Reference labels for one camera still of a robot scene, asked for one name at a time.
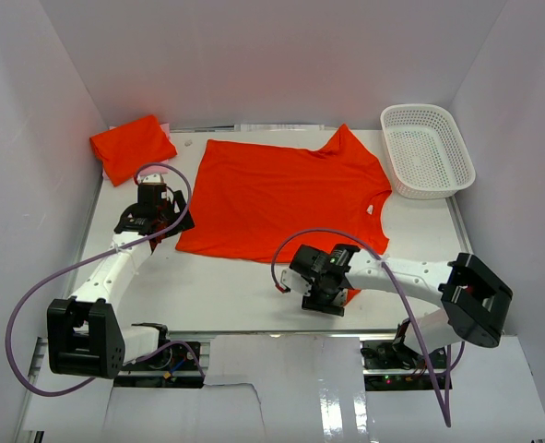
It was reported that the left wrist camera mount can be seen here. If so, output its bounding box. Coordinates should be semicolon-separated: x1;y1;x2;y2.
137;173;166;186

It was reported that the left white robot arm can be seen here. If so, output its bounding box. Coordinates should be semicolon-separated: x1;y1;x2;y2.
47;174;195;379

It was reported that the aluminium frame rail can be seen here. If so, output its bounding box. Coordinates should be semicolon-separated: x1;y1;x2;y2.
14;337;47;443

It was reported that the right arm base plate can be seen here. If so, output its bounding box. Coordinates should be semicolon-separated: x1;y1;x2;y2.
360;323;432;392

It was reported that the white perforated plastic basket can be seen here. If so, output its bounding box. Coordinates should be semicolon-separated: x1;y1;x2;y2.
380;103;476;199

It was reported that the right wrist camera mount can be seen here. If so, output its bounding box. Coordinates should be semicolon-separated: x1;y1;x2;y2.
276;268;311;296

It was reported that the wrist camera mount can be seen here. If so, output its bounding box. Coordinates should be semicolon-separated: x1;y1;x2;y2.
276;268;311;296
137;173;166;186

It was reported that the orange t-shirt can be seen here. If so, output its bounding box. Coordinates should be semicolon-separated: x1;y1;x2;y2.
174;123;393;305
89;114;177;186

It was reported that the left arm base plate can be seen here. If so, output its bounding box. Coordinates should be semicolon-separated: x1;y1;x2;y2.
113;341;208;389

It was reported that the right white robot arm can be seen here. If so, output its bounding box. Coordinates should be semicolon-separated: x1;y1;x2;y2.
280;244;513;368

